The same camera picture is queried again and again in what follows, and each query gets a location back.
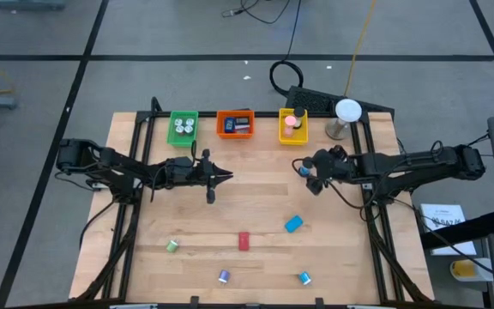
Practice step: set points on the black hourglass white sand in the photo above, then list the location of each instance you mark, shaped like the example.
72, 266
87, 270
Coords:
299, 112

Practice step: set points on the white paper sheet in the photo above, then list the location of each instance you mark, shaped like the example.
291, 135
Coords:
444, 214

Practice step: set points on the black mesh computer case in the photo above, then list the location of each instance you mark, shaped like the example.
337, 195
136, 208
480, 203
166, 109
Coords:
311, 99

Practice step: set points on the black metal table frame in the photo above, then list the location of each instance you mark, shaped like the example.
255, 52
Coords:
206, 114

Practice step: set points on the teal eraser block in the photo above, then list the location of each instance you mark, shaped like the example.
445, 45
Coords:
293, 224

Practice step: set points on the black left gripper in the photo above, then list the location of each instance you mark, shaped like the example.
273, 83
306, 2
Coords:
182, 171

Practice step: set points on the white yellow container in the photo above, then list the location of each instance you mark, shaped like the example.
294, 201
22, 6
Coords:
465, 269

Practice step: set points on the white mushroom lamp brass base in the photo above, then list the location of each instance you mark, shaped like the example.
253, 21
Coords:
348, 110

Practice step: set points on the yellow plastic basket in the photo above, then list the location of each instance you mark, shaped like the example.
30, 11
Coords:
294, 140

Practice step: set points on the purple spool bottom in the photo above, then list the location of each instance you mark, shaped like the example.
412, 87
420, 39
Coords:
224, 275

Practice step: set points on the black flat bar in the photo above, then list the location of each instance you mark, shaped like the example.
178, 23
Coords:
465, 231

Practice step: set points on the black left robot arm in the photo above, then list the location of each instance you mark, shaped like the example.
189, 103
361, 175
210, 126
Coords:
118, 165

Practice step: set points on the white faced charger plug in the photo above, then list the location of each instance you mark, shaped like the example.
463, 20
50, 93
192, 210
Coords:
180, 130

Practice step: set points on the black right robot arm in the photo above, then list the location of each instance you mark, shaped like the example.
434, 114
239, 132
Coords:
410, 165

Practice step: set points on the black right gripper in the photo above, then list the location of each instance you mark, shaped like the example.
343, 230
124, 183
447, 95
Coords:
333, 165

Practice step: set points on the green plastic basket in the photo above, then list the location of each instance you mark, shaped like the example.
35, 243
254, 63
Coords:
172, 141

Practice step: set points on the orange plastic basket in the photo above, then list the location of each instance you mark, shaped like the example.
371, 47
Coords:
234, 136

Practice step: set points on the teal white charger plug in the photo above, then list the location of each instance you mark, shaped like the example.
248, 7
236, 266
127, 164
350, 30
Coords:
304, 278

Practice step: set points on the red eraser block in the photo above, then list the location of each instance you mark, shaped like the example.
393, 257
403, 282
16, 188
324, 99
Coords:
243, 241

